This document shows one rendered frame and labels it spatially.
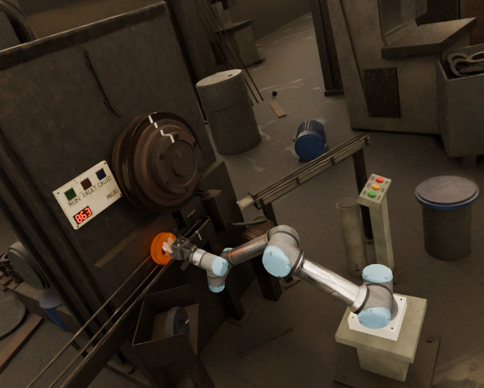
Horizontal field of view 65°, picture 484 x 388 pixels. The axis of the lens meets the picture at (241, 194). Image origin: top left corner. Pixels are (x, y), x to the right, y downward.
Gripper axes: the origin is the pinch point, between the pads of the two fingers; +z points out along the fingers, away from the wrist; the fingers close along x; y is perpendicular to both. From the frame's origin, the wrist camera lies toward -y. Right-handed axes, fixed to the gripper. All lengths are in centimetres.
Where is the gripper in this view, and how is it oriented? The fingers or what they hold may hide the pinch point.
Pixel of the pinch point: (163, 245)
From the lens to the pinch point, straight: 188.6
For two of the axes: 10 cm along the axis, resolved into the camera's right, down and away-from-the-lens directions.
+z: -8.5, -2.7, 4.5
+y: -0.6, -7.9, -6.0
